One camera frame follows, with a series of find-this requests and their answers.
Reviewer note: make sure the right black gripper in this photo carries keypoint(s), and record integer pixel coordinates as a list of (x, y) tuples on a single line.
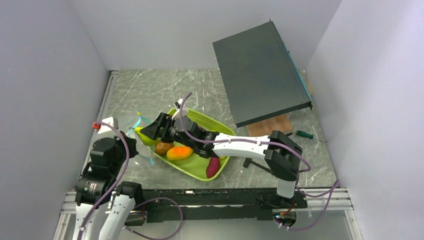
[(164, 121)]

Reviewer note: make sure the dark grey tilted panel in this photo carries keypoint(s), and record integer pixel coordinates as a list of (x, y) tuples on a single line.
[(259, 75)]

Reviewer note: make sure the clear zip top bag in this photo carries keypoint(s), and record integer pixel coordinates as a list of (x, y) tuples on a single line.
[(143, 122)]

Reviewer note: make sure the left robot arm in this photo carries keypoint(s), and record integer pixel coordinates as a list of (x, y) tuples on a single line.
[(102, 205)]

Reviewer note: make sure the orange mango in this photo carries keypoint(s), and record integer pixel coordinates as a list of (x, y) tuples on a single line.
[(179, 153)]

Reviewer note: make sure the green pear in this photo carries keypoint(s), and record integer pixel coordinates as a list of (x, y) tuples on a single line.
[(144, 139)]

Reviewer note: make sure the brown kiwi potato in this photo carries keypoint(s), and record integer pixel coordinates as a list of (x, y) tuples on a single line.
[(161, 148)]

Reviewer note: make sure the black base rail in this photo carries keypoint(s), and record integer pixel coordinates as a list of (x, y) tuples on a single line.
[(214, 204)]

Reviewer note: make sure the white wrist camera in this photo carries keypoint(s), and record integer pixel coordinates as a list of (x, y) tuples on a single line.
[(181, 109), (106, 125)]

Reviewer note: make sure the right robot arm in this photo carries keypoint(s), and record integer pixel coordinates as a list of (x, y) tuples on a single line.
[(281, 154)]

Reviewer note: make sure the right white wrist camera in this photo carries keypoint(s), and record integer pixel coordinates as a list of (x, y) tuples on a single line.
[(181, 109)]

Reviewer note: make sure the purple sweet potato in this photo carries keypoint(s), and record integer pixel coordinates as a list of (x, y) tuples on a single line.
[(213, 167)]

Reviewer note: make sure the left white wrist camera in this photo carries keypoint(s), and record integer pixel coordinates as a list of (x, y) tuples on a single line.
[(106, 125)]

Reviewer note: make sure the green handled screwdriver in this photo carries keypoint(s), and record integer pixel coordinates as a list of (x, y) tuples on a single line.
[(307, 135)]

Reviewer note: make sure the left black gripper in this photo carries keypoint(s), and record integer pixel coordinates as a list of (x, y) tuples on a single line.
[(131, 143)]

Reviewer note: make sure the green plastic tray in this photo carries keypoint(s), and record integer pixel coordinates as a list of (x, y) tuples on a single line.
[(196, 166)]

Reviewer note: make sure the wooden board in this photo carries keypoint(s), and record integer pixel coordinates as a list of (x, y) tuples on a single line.
[(265, 127)]

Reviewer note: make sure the black hammer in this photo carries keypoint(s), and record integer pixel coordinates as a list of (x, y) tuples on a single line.
[(249, 161)]

